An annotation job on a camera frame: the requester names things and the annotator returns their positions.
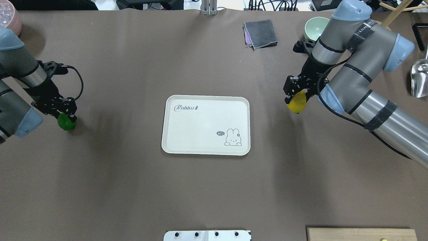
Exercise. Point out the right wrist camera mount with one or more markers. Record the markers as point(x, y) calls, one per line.
point(304, 46)

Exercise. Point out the green lime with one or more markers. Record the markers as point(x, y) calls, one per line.
point(64, 122)

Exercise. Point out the grey folded cloth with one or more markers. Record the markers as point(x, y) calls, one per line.
point(259, 34)

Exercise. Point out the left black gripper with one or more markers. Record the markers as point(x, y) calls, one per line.
point(47, 93)

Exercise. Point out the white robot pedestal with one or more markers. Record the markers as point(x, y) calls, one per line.
point(208, 235)

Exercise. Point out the wooden mug tree stand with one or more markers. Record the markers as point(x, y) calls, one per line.
point(403, 6)

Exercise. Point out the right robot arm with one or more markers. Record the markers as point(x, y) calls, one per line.
point(351, 51)

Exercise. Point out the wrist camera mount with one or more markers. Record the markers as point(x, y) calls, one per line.
point(304, 46)
point(52, 68)

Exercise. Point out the yellow lemon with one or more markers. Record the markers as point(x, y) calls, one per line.
point(298, 103)

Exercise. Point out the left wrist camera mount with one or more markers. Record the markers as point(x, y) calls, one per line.
point(52, 68)

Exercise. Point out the black tray frame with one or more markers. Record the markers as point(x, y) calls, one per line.
point(420, 31)

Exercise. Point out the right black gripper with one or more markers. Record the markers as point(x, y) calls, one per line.
point(310, 71)

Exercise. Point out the aluminium frame post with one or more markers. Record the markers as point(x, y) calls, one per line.
point(209, 7)

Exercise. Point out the wooden cutting board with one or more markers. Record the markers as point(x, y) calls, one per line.
point(360, 234)

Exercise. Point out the cream rabbit tray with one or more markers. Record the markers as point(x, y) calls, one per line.
point(206, 125)

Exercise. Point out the pink bowl with ice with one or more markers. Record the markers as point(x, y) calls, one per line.
point(9, 17)

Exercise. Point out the mint green bowl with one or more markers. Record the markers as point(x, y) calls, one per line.
point(314, 27)

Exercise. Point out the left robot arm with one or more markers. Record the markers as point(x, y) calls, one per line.
point(28, 91)

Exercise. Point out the metal scoop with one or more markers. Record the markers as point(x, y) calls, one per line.
point(419, 77)

